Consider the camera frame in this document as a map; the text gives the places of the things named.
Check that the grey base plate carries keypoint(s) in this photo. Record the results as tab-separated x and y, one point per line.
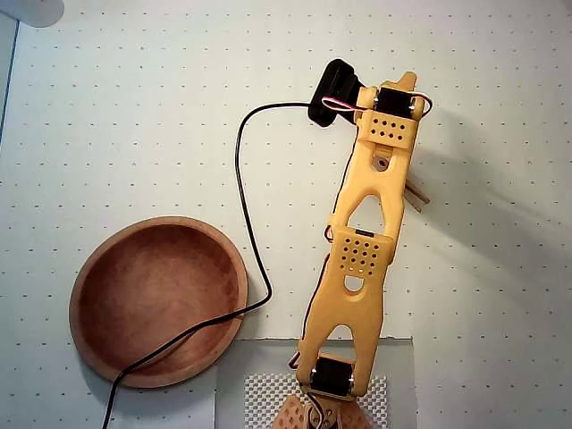
397	380

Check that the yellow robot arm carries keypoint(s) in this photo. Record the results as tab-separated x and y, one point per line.
357	313

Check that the yellow perforated robot base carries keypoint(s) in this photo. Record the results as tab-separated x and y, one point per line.
290	415

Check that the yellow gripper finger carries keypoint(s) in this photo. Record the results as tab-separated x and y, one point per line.
404	81

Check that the white cylinder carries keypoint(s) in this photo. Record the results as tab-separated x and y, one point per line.
42	11

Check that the round brown wooden bowl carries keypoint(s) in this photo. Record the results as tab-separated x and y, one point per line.
134	290

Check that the wooden clothespin with metal spring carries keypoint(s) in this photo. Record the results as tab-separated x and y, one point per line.
420	199

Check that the white mesh anti-slip mat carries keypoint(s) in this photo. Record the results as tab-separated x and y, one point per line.
263	397

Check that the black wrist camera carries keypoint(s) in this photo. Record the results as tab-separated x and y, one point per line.
335	89

